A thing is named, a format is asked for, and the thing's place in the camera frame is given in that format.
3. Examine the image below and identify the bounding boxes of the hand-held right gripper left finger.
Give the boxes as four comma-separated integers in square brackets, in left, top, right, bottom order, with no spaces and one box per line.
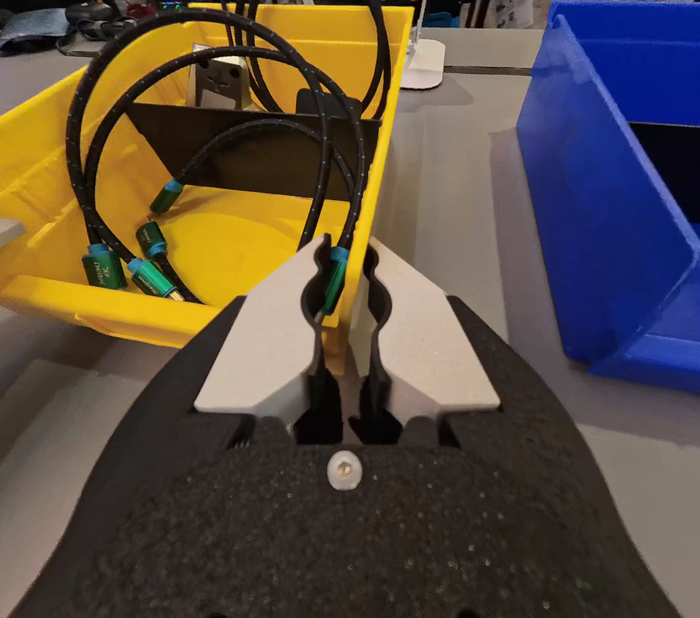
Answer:
[193,233,344,445]

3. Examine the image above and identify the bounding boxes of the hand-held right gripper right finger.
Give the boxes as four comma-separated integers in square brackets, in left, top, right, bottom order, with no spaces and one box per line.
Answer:
[349,237,502,445]

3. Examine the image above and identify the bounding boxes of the black braided hdmi cable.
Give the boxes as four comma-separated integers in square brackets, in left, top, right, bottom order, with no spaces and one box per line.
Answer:
[65,8,368,317]
[135,220,206,304]
[83,47,333,303]
[149,120,359,217]

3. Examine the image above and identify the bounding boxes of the yellow storage bin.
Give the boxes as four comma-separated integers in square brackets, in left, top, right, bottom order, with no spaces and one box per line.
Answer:
[0,3,416,375]

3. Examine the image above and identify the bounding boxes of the blue storage bin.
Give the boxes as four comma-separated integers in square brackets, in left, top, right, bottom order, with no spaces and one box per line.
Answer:
[517,0,700,394]

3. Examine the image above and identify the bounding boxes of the black bin divider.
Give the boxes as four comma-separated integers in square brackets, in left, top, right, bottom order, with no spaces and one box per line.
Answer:
[127,102,382,200]
[629,122,700,225]

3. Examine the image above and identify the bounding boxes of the grey cloth pouch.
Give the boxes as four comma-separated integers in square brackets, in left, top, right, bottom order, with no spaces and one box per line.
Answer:
[0,7,75,55]

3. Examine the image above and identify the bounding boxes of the black computer mouse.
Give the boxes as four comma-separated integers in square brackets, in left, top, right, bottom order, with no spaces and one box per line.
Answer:
[65,0,114,24]

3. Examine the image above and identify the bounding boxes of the black hub adapter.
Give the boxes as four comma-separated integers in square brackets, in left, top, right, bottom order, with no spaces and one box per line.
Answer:
[295,88,363,120]

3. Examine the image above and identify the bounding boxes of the silver hub adapter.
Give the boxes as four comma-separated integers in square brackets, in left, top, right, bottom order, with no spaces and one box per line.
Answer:
[186,43,253,112]

